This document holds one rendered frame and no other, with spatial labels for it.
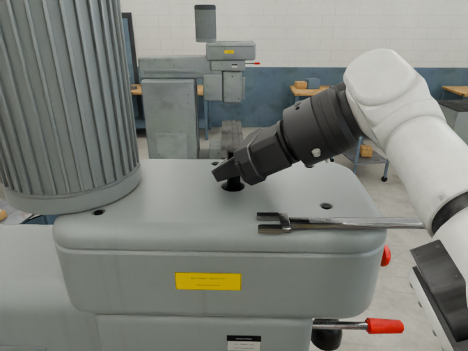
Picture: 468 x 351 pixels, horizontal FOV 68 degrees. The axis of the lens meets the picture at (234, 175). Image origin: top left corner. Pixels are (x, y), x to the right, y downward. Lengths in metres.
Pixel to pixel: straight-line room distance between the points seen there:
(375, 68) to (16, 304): 0.61
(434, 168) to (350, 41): 6.98
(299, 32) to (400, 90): 6.70
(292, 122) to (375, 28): 6.96
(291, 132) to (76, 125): 0.27
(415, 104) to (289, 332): 0.37
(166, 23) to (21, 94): 6.70
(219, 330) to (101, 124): 0.34
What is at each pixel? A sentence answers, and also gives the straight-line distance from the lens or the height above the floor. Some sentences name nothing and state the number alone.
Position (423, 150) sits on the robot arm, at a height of 2.03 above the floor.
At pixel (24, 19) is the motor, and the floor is 2.13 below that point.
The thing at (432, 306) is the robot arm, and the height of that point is 1.95.
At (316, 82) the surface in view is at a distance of 6.72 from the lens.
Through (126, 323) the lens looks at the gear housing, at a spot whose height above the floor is 1.72.
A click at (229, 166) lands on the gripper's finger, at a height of 1.93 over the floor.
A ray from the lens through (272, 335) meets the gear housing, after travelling 0.59.
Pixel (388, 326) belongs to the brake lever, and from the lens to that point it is 0.63.
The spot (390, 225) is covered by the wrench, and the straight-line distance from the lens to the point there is 0.49.
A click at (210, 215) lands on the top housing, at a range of 0.48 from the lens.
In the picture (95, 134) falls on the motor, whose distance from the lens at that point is 0.50.
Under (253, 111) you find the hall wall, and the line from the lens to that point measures 7.22.
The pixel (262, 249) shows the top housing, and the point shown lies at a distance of 0.46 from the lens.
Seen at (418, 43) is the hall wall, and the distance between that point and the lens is 7.73.
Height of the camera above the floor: 2.14
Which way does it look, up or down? 25 degrees down
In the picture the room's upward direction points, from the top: straight up
